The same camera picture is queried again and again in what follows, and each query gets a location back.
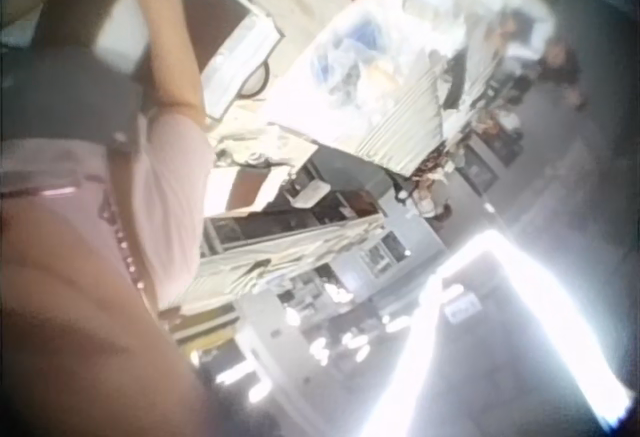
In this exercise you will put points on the metal shelf rack with goods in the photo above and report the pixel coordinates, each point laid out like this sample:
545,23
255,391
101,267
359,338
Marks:
280,227

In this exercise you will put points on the table heaped with stacked goods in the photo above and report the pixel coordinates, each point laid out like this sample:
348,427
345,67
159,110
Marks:
370,107

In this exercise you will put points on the counter with white items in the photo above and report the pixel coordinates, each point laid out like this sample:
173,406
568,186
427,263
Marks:
325,317

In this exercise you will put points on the white crate with dark inside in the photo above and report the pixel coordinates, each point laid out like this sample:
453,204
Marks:
225,12

